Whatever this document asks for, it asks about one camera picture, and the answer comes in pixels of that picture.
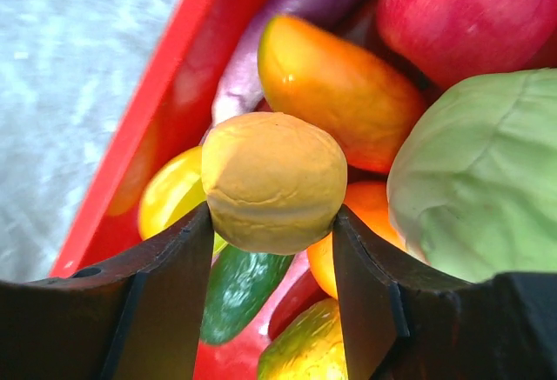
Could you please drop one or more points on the yellow red bell pepper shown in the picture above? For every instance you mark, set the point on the yellow red bell pepper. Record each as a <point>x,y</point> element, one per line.
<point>311,347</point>

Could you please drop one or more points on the green starfruit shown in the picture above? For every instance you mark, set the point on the green starfruit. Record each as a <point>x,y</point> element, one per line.
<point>172,193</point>

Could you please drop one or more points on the red round fruit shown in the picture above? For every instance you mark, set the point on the red round fruit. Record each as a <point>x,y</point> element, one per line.
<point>450,40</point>

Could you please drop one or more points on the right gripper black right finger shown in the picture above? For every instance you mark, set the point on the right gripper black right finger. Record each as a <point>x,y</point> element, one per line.
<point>402,319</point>

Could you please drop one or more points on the green cabbage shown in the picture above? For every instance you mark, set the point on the green cabbage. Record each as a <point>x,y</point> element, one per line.
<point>472,190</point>

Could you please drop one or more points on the green cucumber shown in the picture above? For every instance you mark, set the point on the green cucumber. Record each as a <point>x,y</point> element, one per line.
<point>240,283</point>

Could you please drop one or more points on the red plastic tray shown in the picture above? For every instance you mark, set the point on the red plastic tray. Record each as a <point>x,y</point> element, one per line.
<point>168,114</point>

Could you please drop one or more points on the orange carrot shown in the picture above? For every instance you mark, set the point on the orange carrot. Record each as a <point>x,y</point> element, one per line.
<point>359,99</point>

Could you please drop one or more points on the purple eggplant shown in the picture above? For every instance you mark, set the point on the purple eggplant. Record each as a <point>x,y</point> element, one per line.
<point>239,89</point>

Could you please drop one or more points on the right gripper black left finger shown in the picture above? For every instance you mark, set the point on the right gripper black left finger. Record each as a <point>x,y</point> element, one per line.
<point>136,315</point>

